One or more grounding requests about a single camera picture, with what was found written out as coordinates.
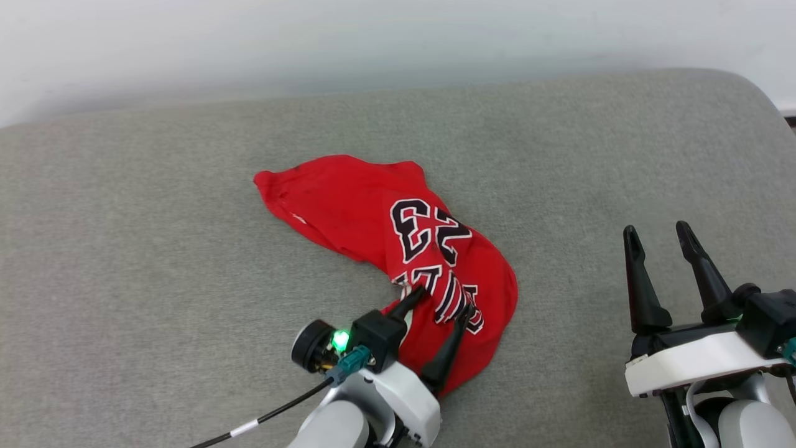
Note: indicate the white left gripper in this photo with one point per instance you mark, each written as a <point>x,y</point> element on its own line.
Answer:
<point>404,392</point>

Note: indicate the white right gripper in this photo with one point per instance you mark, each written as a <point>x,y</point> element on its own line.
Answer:
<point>690,364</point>

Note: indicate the red basketball jersey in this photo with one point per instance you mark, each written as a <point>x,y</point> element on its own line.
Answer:
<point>348,205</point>

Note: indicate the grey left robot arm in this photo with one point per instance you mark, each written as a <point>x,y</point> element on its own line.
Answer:
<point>333,429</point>

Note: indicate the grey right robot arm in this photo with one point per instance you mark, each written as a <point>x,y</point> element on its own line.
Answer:
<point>746,423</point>

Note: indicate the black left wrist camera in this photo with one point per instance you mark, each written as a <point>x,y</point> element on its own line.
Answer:
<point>376,333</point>

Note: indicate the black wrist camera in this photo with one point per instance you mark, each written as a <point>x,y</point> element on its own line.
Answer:
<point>768,320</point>
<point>376,333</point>

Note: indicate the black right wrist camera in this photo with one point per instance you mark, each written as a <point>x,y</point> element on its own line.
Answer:
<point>768,320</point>

